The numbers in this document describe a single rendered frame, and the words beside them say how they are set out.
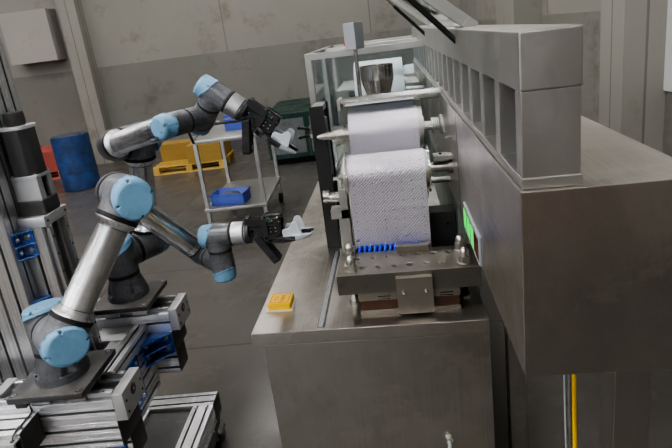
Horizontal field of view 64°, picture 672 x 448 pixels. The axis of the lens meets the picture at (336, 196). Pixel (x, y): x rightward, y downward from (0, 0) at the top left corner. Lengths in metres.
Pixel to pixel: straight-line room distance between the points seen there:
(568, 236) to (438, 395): 0.93
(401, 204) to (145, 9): 8.52
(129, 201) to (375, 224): 0.72
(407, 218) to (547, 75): 0.98
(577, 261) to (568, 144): 0.17
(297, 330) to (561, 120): 1.01
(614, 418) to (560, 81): 0.60
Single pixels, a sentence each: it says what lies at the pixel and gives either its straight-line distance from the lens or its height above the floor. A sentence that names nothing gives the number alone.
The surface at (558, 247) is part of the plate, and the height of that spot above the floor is 1.35.
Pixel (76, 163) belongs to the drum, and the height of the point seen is 0.39.
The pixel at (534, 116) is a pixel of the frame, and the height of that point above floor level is 1.54.
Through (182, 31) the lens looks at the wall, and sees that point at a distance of 9.69.
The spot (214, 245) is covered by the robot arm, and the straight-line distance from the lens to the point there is 1.75.
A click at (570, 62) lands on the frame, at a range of 0.79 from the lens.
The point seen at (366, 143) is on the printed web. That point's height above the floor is 1.31.
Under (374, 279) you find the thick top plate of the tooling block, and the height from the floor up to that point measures 1.01.
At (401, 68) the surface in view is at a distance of 2.62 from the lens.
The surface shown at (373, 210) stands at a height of 1.15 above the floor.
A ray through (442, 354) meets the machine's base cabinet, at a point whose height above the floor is 0.80.
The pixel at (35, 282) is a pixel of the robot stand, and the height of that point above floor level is 1.04.
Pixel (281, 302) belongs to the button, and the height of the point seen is 0.92.
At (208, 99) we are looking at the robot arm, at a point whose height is 1.53.
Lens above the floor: 1.68
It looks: 17 degrees down
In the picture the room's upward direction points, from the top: 7 degrees counter-clockwise
